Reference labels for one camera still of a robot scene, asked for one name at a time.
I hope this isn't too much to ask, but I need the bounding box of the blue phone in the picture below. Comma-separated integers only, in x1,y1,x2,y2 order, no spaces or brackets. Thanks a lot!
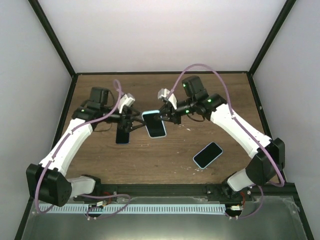
115,128,130,145

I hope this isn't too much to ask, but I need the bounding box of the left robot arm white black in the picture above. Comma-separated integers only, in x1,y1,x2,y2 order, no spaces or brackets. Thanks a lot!
26,87,145,207

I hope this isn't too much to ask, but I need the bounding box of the metal front plate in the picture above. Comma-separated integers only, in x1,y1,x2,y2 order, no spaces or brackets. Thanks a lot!
21,196,308,240

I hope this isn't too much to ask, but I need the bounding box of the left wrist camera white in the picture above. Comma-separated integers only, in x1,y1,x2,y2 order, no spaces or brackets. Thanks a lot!
117,93,136,114

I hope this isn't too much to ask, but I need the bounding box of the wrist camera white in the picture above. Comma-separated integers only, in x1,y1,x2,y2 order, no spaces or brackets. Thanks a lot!
117,93,136,114
157,88,177,109

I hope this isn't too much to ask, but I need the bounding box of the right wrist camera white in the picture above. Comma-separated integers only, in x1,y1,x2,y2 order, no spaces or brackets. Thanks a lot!
157,88,177,109

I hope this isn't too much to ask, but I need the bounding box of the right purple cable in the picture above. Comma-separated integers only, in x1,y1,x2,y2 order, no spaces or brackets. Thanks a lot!
169,64,286,220

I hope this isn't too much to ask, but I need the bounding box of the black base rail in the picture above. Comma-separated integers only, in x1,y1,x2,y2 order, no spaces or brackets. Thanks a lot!
73,183,296,202

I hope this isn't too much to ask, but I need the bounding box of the light-blue slotted cable duct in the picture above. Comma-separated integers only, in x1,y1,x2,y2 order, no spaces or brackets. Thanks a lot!
48,203,226,215

